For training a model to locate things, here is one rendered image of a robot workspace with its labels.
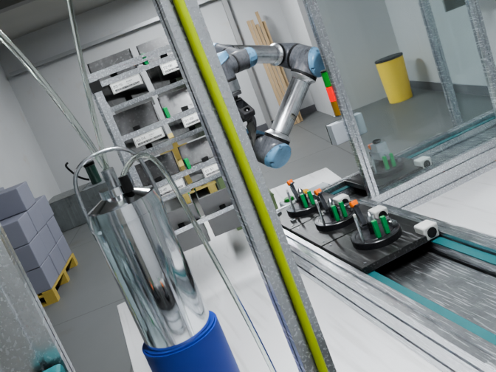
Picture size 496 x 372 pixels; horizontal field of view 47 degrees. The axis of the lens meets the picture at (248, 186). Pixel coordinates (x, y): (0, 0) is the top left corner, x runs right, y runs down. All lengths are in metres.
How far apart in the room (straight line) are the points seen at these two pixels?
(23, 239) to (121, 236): 4.53
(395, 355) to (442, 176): 0.93
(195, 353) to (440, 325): 0.48
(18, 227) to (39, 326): 4.73
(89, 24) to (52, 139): 2.05
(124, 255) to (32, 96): 9.35
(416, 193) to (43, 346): 1.52
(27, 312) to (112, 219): 0.29
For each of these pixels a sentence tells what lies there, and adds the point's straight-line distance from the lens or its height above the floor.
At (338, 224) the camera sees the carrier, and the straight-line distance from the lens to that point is 1.76.
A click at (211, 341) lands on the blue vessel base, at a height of 1.11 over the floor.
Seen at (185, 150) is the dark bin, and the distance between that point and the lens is 1.74.
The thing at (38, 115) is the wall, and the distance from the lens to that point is 10.33.
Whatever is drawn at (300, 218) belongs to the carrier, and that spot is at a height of 0.97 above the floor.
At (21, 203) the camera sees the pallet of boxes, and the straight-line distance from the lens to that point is 5.81.
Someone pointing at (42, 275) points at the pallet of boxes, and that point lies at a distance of 5.60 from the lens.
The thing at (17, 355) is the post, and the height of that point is 1.34.
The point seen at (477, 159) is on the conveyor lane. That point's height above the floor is 0.92.
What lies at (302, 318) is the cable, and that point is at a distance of 0.84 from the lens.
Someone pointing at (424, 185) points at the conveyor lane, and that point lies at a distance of 2.07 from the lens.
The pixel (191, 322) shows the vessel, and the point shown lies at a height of 1.16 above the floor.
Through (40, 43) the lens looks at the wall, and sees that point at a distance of 10.27.
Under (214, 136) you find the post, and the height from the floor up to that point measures 1.50.
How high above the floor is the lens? 1.60
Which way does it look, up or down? 14 degrees down
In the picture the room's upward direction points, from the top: 21 degrees counter-clockwise
